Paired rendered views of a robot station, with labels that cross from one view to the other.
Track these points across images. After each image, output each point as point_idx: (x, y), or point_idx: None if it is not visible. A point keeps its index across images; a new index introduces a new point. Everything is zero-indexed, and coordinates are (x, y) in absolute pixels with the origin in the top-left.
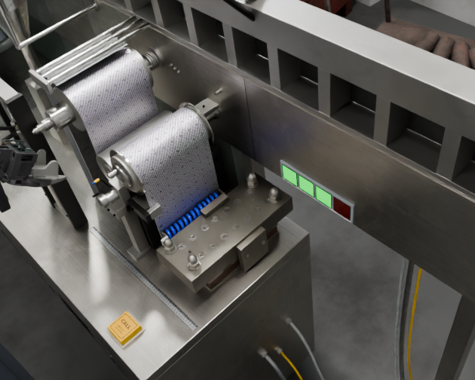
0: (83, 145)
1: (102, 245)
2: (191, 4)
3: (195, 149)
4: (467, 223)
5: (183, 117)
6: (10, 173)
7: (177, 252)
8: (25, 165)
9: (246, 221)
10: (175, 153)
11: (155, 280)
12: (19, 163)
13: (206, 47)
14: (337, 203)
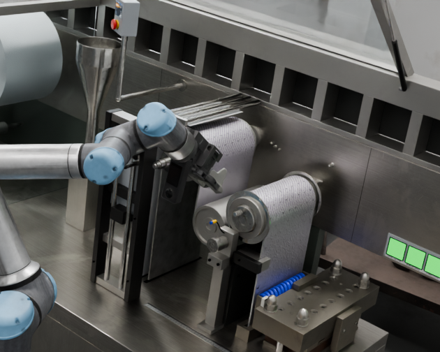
0: (160, 208)
1: (164, 318)
2: (331, 79)
3: (304, 214)
4: None
5: (298, 180)
6: (202, 163)
7: (279, 312)
8: (209, 162)
9: (341, 298)
10: (293, 209)
11: (237, 351)
12: (211, 156)
13: (328, 123)
14: None
